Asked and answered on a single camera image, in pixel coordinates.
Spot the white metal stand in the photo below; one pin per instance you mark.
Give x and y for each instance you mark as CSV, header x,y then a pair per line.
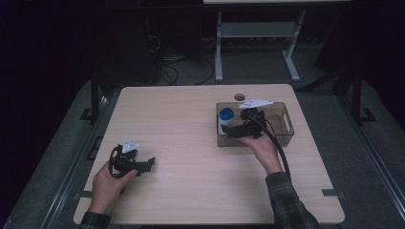
x,y
254,30

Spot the white bottle with blue cap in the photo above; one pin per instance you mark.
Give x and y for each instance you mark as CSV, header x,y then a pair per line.
x,y
226,114

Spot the grey tape strip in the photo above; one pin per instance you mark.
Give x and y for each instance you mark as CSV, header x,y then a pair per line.
x,y
83,194
332,192

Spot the brown transparent plastic bin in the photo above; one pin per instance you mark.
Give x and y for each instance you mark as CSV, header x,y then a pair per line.
x,y
281,138

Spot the black metal post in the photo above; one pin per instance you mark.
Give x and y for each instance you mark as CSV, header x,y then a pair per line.
x,y
357,95
94,95

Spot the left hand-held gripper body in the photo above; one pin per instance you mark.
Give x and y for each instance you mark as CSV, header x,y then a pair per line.
x,y
122,162

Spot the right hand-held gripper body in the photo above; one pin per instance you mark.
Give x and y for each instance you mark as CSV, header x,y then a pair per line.
x,y
254,127

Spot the person's left hand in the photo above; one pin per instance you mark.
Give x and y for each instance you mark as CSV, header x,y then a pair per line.
x,y
104,187

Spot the person's right hand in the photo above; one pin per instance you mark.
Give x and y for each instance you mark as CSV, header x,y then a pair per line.
x,y
266,152

